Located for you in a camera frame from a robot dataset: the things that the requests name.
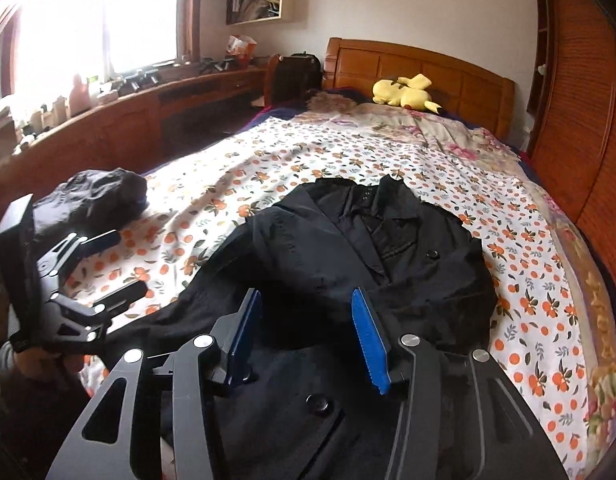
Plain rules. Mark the wooden louvered wardrobe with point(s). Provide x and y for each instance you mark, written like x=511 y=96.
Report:
x=573 y=145

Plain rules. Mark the dark chair with backpack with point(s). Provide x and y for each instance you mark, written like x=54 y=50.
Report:
x=291 y=78

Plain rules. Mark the pink bottle on sill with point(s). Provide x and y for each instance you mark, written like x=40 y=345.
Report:
x=79 y=100

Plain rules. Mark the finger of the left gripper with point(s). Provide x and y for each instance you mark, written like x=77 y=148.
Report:
x=90 y=246
x=121 y=299

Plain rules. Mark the window with wooden frame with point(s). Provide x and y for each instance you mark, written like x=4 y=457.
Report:
x=46 y=44

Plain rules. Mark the folded black clothes pile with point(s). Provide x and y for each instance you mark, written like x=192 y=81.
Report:
x=89 y=203

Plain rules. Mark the person's left hand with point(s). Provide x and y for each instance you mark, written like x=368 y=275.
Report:
x=39 y=364

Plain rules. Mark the floral quilt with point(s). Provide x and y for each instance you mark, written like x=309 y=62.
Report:
x=552 y=330

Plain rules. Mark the orange-print white bed sheet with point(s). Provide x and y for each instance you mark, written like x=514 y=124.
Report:
x=194 y=204

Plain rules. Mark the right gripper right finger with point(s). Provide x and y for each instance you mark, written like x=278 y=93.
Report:
x=460 y=416

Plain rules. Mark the black double-breasted coat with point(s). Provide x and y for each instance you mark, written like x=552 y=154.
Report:
x=313 y=412

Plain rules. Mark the wooden desk cabinet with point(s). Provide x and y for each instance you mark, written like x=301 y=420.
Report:
x=126 y=133

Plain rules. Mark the orange white paper bag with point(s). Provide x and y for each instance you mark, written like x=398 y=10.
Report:
x=240 y=49

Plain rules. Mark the yellow Pikachu plush toy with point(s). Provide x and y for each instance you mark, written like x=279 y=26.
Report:
x=409 y=93

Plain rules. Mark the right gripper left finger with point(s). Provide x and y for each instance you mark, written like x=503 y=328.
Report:
x=117 y=436

